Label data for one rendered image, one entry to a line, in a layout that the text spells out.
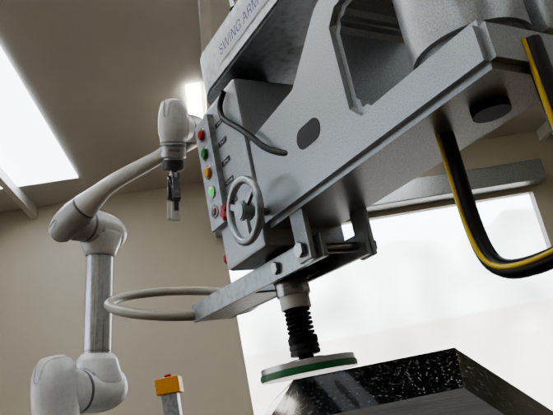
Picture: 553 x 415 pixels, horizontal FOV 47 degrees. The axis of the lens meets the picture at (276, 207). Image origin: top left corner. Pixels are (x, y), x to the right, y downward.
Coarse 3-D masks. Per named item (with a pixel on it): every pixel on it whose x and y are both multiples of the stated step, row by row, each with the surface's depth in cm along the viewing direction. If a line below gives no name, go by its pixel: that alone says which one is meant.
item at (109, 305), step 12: (156, 288) 224; (168, 288) 225; (180, 288) 226; (192, 288) 227; (204, 288) 226; (216, 288) 225; (108, 300) 199; (120, 300) 209; (120, 312) 186; (132, 312) 183; (144, 312) 182; (156, 312) 181; (168, 312) 181; (180, 312) 181; (192, 312) 182
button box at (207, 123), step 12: (204, 120) 159; (204, 144) 159; (216, 144) 156; (216, 156) 155; (204, 168) 159; (216, 168) 154; (204, 180) 159; (216, 180) 153; (216, 192) 153; (216, 204) 153; (216, 228) 154
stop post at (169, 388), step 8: (168, 376) 324; (176, 376) 319; (160, 384) 318; (168, 384) 318; (176, 384) 318; (160, 392) 317; (168, 392) 317; (176, 392) 319; (168, 400) 318; (176, 400) 317; (168, 408) 316; (176, 408) 316
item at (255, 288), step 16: (320, 240) 127; (352, 240) 136; (368, 240) 133; (288, 256) 138; (320, 256) 127; (336, 256) 142; (352, 256) 136; (256, 272) 150; (272, 272) 142; (288, 272) 138; (320, 272) 147; (224, 288) 165; (240, 288) 157; (256, 288) 150; (272, 288) 166; (208, 304) 174; (224, 304) 165; (240, 304) 167; (256, 304) 171
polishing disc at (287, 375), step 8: (296, 360) 140; (336, 360) 134; (344, 360) 135; (352, 360) 137; (296, 368) 132; (304, 368) 132; (312, 368) 132; (320, 368) 132; (328, 368) 134; (336, 368) 139; (344, 368) 145; (264, 376) 137; (272, 376) 135; (280, 376) 133; (288, 376) 134; (296, 376) 140; (304, 376) 146; (264, 384) 143
